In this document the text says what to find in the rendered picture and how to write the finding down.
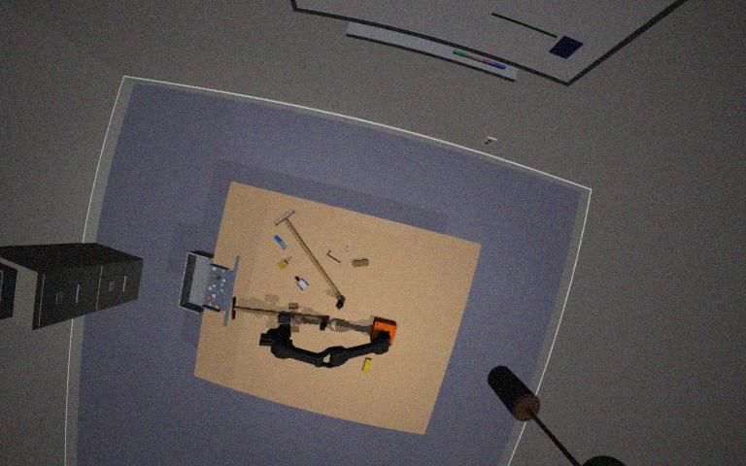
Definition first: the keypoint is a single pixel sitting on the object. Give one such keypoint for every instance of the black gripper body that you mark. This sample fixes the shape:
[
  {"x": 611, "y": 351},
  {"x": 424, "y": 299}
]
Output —
[{"x": 284, "y": 319}]

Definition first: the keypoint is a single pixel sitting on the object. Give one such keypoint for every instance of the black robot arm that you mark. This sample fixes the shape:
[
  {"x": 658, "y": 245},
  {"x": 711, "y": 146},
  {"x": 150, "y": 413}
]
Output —
[{"x": 281, "y": 347}]

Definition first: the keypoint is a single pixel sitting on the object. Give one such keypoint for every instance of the grey flat bar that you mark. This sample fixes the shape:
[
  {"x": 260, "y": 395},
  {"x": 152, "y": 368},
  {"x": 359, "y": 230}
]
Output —
[{"x": 281, "y": 243}]

